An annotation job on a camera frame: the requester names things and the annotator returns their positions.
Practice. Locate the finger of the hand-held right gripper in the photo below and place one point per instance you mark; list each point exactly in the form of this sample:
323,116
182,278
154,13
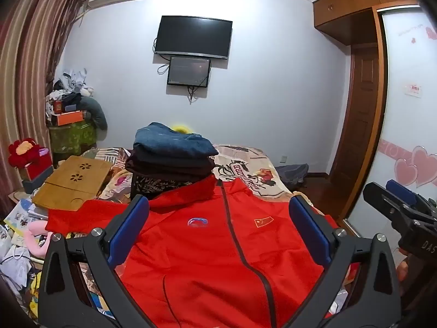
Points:
401,191
375,196

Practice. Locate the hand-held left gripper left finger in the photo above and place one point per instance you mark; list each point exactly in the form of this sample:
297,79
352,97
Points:
128,225

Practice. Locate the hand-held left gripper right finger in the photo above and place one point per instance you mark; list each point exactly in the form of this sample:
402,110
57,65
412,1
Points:
309,225

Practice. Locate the red zip jacket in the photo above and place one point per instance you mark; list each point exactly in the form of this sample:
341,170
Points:
205,263

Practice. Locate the pile of dark folded clothes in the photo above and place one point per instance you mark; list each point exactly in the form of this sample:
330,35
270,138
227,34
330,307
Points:
164,167

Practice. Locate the pile of clothes and clutter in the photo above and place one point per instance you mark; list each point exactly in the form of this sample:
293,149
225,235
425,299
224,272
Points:
66,88

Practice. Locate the person's right hand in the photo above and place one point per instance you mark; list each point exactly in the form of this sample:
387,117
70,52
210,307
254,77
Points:
403,271

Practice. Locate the black patterned folded garment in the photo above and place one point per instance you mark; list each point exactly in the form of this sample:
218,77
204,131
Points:
150,186

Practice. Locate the grey bag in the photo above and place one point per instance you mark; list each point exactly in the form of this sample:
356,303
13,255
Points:
292,174

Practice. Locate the white wardrobe door with hearts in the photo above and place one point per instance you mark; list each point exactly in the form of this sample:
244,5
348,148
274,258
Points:
406,126

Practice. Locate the brown wooden door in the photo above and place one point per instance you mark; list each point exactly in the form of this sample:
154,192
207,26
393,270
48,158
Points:
362,126

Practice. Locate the bamboo lap table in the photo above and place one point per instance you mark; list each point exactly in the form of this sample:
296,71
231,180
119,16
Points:
68,184

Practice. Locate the printed blanket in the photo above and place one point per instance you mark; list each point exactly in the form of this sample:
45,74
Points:
245,167

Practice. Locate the pink plush toy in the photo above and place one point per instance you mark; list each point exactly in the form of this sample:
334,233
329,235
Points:
36,232

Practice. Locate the blue folded garment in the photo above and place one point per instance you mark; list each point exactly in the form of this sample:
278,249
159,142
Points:
174,143

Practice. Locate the green cloth covered stand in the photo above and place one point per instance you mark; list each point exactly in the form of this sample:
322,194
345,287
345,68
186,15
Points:
71,140

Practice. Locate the white red label sticker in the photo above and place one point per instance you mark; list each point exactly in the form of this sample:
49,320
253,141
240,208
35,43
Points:
413,89

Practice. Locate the grey box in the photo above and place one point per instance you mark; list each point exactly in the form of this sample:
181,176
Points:
32,185

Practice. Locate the red box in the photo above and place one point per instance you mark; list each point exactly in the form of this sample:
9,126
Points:
37,172

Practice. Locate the pile of papers and booklets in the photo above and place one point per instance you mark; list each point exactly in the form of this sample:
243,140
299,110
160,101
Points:
17,225

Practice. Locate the orange box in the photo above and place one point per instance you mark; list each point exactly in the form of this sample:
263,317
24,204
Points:
70,118

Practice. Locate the red plush flower toy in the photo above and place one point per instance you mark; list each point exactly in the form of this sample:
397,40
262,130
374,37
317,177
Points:
24,152

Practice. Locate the wooden overhead cabinet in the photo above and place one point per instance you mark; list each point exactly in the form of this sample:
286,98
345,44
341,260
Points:
351,10

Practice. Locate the striped brown curtain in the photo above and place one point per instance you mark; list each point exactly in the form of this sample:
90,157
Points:
30,58

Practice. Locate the small black wall monitor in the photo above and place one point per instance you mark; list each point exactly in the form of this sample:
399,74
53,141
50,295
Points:
187,71

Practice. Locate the black wall television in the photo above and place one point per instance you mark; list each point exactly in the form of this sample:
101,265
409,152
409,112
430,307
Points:
193,36

